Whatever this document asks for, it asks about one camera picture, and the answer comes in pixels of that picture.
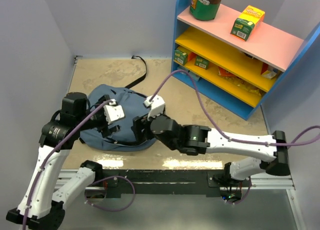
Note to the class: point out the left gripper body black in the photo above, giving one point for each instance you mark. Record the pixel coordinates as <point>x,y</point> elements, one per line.
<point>98,119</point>

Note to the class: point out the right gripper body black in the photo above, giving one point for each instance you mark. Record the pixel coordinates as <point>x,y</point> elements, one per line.
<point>141,122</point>

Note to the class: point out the blue student backpack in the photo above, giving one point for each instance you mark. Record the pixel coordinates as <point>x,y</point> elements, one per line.
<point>124,139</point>

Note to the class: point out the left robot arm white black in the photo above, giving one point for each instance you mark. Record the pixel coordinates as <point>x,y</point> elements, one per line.
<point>43,207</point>

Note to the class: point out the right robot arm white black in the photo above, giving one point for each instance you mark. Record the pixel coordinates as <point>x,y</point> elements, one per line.
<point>262,153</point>

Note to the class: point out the yellow snack bag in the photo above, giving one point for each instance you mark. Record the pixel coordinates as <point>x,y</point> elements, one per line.
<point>248,87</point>

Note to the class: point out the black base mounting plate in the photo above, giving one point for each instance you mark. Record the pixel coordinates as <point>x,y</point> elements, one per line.
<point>168,182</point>

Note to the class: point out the light blue box left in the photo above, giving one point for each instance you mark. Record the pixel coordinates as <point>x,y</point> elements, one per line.
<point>183,70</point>

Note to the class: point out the light blue box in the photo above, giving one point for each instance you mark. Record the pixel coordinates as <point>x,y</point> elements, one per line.
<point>194,76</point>
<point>183,70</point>

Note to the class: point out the light blue box right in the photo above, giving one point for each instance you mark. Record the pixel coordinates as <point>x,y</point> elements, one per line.
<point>194,76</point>

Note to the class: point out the green box left shelf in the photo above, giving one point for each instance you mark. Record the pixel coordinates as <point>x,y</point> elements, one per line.
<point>181,55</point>

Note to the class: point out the green box shelf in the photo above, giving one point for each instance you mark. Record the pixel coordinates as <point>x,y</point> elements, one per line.
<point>201,62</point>
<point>181,55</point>

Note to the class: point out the green box middle shelf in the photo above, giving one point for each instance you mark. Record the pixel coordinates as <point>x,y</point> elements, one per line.
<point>201,62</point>

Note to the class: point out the orange snack packet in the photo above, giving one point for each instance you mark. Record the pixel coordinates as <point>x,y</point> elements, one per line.
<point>224,73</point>

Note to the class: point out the colourful wooden shelf unit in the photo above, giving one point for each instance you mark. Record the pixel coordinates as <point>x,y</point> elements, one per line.
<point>212,40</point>

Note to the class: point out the green brown canister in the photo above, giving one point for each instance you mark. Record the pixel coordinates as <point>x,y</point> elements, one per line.
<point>204,10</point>

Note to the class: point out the red yellow box right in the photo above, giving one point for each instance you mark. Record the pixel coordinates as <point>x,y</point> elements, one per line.
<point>269,72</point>

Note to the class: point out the yellow green carton box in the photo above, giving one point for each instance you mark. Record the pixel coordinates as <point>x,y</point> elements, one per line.
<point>246,23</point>

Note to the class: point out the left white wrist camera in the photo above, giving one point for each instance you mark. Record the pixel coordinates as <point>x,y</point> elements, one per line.
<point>113,111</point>

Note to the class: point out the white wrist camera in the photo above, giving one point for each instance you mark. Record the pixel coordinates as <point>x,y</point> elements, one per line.
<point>113,111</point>
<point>156,106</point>

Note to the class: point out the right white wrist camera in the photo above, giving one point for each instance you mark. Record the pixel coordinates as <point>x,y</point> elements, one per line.
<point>156,106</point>

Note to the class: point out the aluminium frame rail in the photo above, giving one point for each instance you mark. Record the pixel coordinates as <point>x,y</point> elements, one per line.
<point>259,181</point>

